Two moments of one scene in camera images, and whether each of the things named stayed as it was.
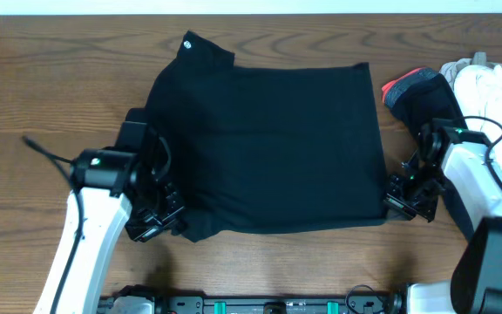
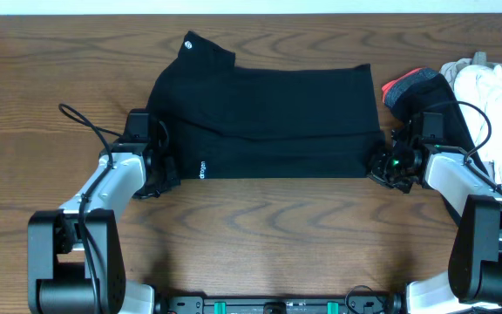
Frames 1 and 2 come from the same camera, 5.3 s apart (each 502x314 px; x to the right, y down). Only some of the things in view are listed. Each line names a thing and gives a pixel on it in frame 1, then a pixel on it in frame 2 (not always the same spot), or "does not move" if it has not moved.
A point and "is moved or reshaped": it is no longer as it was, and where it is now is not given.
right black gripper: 399,208 -> 376,172
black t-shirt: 245,147 is moved or reshaped
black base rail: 373,303 does not move
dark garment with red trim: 418,97 does not move
